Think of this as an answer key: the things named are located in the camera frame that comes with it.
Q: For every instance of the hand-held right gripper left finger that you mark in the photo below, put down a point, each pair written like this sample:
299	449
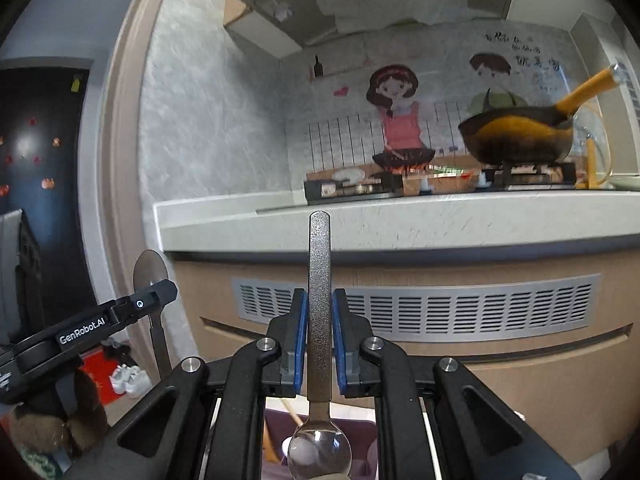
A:
301	340

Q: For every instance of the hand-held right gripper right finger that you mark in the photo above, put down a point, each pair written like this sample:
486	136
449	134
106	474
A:
340	340

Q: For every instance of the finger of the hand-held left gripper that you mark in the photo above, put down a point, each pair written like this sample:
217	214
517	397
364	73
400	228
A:
145	302

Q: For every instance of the silver metal spoon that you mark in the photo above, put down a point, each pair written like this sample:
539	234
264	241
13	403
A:
150	270

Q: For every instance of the purple plastic box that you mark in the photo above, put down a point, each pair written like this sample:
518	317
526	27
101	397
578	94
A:
361	445

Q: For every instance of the red object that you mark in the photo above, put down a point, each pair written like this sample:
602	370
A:
100	367

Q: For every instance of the white shoe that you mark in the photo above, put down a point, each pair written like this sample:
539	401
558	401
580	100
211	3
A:
120	379
139	382

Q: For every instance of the large grey vent grille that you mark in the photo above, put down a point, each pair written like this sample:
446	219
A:
450	305

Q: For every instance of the speckled kitchen counter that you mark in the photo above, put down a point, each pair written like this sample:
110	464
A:
400	225

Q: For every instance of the gas stove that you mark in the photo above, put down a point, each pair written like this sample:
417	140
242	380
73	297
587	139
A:
350	190

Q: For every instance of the black fridge with magnets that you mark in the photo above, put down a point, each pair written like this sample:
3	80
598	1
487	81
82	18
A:
40	160

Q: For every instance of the wooden base cabinet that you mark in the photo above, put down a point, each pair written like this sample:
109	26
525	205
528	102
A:
525	375

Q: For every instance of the glass pot lid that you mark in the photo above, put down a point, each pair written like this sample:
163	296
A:
595	135

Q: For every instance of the range hood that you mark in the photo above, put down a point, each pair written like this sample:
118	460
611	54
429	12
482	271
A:
360	0

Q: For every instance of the cartoon wall sticker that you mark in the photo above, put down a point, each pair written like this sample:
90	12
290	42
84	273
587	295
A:
400	110

